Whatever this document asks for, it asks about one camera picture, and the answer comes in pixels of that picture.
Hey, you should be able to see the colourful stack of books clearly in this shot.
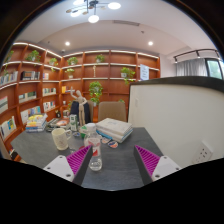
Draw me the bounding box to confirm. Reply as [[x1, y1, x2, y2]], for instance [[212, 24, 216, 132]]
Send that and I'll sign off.
[[25, 113, 47, 132]]

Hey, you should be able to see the green white carton box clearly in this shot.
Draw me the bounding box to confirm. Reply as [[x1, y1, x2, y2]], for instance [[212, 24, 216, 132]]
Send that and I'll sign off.
[[70, 114, 78, 131]]

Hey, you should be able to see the stack of grey books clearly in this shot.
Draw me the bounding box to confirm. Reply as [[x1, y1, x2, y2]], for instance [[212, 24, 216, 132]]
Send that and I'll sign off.
[[96, 118, 133, 143]]

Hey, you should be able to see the ceiling chandelier lamp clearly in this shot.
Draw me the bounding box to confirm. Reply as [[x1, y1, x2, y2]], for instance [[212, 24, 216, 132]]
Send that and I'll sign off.
[[66, 0, 121, 23]]

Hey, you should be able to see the grey window curtain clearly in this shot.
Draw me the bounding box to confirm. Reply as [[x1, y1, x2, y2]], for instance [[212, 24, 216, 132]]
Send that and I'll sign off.
[[176, 58, 208, 76]]

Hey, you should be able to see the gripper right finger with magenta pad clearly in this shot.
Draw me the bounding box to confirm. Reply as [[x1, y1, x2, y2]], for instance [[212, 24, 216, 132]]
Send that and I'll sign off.
[[134, 145, 181, 185]]

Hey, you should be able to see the brown upholstered chair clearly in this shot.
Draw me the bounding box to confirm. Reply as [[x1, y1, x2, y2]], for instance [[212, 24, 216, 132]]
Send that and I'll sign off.
[[98, 101, 127, 121]]

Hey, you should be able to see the hanging green potted plant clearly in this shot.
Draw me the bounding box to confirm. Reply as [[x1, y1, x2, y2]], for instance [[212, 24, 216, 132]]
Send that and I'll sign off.
[[89, 81, 103, 105]]

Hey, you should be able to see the wooden artist mannequin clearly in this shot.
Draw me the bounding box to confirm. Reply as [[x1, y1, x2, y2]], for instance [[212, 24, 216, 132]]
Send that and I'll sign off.
[[70, 88, 87, 126]]

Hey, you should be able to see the potted plant right shelf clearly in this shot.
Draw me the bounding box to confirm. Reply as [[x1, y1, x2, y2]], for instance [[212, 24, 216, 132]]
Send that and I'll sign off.
[[121, 67, 135, 85]]

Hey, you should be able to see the white paper notice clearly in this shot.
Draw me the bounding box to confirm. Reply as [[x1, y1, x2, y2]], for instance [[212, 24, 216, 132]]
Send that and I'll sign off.
[[140, 64, 149, 81]]

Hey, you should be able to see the wooden wall bookshelf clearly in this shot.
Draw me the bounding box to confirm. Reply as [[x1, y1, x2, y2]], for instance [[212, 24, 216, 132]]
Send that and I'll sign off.
[[0, 42, 160, 152]]

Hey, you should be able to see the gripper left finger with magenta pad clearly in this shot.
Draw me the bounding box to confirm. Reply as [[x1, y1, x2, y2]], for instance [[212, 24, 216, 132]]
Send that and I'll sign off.
[[44, 146, 92, 186]]

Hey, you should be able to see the white wall power socket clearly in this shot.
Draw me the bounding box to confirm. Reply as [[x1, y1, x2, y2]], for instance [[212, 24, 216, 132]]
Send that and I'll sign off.
[[192, 141, 213, 164]]

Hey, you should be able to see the round coaster on table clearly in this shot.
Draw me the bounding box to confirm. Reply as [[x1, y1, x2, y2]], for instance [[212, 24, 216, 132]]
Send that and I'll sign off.
[[108, 141, 118, 149]]

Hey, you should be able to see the clear plastic water bottle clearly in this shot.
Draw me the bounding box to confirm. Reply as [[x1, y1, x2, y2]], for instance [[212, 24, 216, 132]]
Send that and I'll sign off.
[[84, 123, 102, 171]]

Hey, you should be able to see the white ceramic mug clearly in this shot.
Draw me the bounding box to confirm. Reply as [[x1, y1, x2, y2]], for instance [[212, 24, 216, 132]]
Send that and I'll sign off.
[[51, 128, 72, 150]]

